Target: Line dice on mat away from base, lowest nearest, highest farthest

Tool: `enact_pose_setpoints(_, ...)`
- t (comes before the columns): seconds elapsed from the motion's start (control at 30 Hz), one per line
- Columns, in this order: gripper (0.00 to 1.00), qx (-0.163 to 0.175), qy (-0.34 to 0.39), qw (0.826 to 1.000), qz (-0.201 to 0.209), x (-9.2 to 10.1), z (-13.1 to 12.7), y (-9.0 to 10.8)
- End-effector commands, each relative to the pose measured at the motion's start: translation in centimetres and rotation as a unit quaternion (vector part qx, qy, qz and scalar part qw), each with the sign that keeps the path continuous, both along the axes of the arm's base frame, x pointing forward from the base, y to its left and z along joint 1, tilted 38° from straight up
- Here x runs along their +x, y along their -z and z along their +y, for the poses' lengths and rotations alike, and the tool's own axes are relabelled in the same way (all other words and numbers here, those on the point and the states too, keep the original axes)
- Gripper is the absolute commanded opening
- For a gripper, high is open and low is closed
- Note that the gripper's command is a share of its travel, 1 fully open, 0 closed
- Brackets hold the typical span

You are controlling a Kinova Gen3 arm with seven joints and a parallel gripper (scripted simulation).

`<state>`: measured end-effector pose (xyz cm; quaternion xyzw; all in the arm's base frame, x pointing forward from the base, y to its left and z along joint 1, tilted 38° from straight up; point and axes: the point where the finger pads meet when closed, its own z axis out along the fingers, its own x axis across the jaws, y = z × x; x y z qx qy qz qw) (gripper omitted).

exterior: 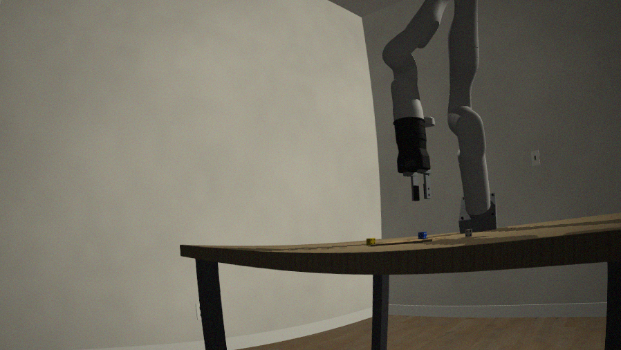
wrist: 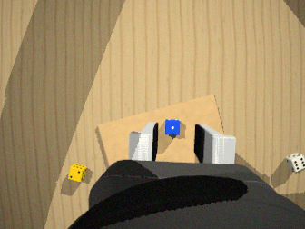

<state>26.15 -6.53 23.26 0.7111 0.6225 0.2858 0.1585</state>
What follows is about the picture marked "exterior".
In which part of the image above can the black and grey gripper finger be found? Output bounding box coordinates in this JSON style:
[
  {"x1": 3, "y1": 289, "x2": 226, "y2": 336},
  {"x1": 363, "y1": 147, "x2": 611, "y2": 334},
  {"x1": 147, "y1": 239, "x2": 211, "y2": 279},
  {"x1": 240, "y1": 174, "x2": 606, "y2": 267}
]
[
  {"x1": 417, "y1": 169, "x2": 432, "y2": 199},
  {"x1": 403, "y1": 172, "x2": 420, "y2": 201}
]

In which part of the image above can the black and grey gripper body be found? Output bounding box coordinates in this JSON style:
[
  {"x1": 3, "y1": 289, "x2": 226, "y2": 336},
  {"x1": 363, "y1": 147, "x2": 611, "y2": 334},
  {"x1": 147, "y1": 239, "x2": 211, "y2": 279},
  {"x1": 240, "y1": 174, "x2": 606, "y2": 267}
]
[{"x1": 393, "y1": 98, "x2": 435, "y2": 173}]

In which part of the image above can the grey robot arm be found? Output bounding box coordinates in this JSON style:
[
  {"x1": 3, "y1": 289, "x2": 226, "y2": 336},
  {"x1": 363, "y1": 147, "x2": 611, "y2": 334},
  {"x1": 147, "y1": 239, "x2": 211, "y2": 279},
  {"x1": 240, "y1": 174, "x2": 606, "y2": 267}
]
[{"x1": 382, "y1": 0, "x2": 490, "y2": 215}]

